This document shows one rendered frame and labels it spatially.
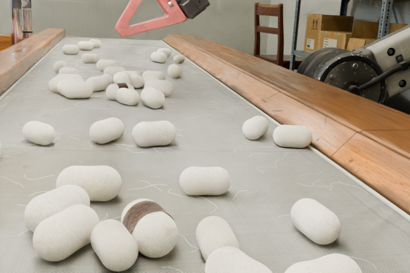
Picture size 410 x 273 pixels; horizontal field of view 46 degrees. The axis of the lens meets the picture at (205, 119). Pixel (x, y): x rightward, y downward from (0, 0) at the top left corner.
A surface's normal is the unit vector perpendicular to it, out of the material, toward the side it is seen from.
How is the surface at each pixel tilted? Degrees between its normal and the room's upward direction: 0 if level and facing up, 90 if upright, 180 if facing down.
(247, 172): 0
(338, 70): 90
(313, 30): 90
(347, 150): 45
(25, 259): 0
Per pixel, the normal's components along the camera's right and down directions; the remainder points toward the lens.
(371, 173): -0.65, -0.69
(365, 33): 0.15, 0.48
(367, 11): -0.96, 0.01
